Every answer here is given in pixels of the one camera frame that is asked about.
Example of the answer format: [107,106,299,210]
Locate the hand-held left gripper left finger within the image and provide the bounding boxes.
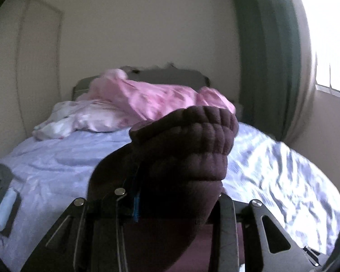
[21,170,142,272]

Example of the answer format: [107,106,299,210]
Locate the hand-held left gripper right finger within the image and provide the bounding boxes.
[212,194,323,272]

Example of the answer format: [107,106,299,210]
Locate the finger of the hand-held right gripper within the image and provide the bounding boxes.
[303,245,325,268]

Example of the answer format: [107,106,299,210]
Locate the maroon pants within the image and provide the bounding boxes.
[86,105,240,272]

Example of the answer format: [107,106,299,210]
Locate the light blue folded pants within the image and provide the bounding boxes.
[0,188,17,233]

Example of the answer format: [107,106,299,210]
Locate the light blue bed sheet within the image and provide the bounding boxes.
[0,122,340,272]

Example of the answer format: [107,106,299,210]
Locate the white floral duvet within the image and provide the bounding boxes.
[32,100,148,141]

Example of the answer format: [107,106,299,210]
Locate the pink blanket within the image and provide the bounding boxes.
[75,68,237,121]

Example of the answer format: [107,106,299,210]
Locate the dark headboard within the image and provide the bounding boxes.
[72,65,211,100]

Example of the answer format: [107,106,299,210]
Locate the window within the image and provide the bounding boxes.
[299,0,340,101]

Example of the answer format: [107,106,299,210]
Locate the white wardrobe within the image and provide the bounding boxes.
[0,0,66,159]

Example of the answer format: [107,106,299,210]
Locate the green curtain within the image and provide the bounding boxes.
[231,0,315,142]

